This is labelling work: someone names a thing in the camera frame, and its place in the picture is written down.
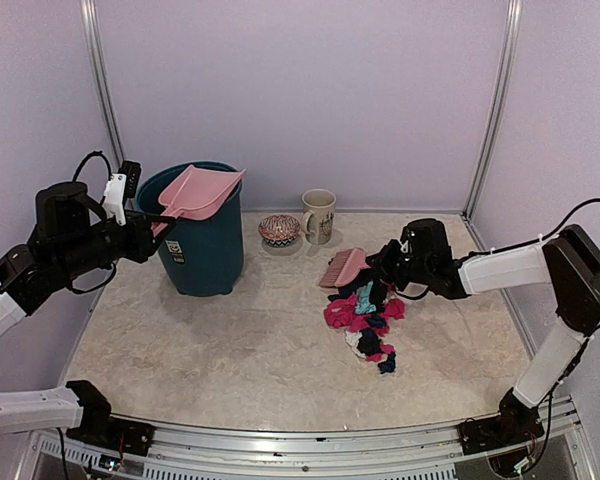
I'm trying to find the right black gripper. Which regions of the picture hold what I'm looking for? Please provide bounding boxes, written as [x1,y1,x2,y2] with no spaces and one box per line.
[367,238,432,291]

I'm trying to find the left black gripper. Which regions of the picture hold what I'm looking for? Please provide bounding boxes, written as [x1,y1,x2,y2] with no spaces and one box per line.
[57,209,174,280]

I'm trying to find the pink hand brush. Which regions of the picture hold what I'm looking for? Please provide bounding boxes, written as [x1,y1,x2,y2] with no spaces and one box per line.
[318,247,369,288]

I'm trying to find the pink dustpan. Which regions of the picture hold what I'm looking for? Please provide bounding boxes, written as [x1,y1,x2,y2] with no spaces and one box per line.
[136,162,246,239]

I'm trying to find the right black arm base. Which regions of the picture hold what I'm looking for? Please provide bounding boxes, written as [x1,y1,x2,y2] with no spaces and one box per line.
[457,389,545,455]

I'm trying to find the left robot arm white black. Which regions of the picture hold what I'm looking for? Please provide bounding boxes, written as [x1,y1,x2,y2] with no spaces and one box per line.
[0,161,176,445]

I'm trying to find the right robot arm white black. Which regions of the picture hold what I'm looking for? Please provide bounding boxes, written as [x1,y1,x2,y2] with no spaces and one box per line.
[367,218,600,444]

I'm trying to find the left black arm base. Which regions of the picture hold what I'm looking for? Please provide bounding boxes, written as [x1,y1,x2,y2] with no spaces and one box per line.
[65,380,155,457]

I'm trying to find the pile of coloured scraps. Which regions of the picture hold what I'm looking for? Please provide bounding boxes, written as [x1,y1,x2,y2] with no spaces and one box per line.
[323,280,406,368]

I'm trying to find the beige ceramic mug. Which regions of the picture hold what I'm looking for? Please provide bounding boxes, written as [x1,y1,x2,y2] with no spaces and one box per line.
[301,189,336,245]

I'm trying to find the dark blue scrap right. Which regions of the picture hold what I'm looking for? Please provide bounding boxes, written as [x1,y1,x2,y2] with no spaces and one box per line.
[378,352,396,374]

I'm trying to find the patterned small bowl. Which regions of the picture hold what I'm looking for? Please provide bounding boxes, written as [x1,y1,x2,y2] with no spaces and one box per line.
[258,214,301,248]

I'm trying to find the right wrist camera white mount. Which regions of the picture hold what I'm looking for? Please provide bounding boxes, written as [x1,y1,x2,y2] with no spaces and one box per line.
[399,237,412,255]

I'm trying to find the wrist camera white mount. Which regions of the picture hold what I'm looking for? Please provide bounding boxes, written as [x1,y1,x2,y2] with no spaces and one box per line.
[101,160,141,226]
[399,237,412,255]

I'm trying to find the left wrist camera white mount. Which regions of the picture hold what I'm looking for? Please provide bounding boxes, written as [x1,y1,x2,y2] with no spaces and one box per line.
[101,160,141,226]

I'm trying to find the aluminium front rail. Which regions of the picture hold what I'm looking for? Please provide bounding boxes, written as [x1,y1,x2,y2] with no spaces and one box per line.
[14,412,596,480]

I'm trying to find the left aluminium corner post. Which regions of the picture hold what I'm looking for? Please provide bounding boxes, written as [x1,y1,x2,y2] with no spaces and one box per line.
[79,0,127,167]

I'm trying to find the aluminium corner post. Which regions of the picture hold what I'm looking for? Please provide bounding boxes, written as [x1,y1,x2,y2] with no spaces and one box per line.
[462,0,525,217]
[79,0,127,167]

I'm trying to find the right aluminium corner post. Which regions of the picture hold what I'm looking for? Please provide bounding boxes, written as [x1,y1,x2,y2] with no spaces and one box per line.
[462,0,525,217]

